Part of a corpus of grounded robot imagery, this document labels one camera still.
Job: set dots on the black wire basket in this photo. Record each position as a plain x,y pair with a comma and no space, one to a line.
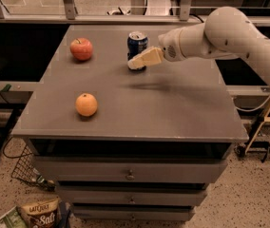
25,172

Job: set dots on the red apple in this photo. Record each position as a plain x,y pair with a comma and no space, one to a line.
81,49

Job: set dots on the green snack bag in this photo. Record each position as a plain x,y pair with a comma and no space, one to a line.
12,219

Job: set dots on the wooden stand frame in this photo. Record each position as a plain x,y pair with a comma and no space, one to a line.
262,119

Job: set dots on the blue pepsi can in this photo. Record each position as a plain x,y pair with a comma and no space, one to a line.
137,42

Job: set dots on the brown chip bag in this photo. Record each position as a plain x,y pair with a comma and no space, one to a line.
41,214

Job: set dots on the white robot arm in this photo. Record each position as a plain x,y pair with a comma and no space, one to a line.
226,31

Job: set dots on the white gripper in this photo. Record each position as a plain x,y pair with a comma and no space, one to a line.
169,47

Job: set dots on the grey drawer cabinet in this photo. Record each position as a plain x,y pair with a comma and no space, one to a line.
159,137

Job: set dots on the orange fruit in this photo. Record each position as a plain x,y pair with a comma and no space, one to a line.
86,105

